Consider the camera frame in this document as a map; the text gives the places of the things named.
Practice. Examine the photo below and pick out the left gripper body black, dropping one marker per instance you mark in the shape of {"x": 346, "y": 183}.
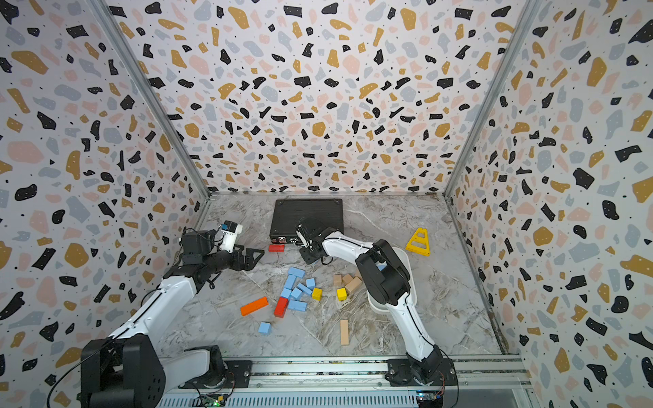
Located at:
{"x": 223, "y": 261}

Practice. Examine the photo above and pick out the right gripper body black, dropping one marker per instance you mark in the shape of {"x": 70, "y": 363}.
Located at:
{"x": 306, "y": 253}

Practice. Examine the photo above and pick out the white plastic tray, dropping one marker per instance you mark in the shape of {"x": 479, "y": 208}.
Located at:
{"x": 409, "y": 286}

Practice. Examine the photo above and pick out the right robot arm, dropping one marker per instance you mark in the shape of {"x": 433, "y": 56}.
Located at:
{"x": 387, "y": 280}

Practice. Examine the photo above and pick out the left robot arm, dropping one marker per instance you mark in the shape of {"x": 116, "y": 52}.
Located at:
{"x": 124, "y": 370}

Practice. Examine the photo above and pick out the small red block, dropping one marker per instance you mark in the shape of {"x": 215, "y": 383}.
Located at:
{"x": 276, "y": 248}

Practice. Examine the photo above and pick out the black hard case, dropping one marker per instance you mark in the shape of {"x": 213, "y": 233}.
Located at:
{"x": 288, "y": 214}

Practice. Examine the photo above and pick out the blue block top cluster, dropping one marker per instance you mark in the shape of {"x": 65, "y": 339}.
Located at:
{"x": 296, "y": 272}

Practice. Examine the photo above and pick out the blue block upper left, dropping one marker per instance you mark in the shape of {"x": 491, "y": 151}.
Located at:
{"x": 290, "y": 282}

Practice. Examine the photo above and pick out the orange long block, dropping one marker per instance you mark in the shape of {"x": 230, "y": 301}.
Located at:
{"x": 254, "y": 306}

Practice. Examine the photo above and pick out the red upright block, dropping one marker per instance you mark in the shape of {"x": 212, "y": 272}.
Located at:
{"x": 281, "y": 308}

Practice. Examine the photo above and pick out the yellow cube left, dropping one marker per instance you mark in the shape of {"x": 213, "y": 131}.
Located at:
{"x": 317, "y": 294}

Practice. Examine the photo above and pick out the yellow cube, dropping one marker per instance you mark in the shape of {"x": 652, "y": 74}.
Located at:
{"x": 342, "y": 294}
{"x": 317, "y": 294}

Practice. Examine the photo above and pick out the blue block beside red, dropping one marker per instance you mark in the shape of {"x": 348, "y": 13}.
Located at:
{"x": 296, "y": 305}

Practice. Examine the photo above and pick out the wood block cluster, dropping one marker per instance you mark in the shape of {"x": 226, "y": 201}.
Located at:
{"x": 351, "y": 283}

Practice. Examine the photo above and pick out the lone blue cube front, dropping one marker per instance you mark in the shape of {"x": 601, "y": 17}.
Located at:
{"x": 264, "y": 328}

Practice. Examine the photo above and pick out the yellow cube right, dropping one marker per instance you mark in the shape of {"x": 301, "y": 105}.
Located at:
{"x": 342, "y": 294}

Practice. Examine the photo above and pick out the yellow triangle block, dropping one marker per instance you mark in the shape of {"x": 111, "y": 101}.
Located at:
{"x": 419, "y": 243}

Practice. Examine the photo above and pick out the long natural wood block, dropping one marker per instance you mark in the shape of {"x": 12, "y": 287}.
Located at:
{"x": 344, "y": 332}

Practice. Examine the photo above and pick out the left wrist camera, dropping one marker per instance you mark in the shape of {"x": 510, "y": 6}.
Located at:
{"x": 231, "y": 230}

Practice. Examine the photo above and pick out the aluminium front rail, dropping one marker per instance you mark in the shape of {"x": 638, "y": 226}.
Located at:
{"x": 360, "y": 381}

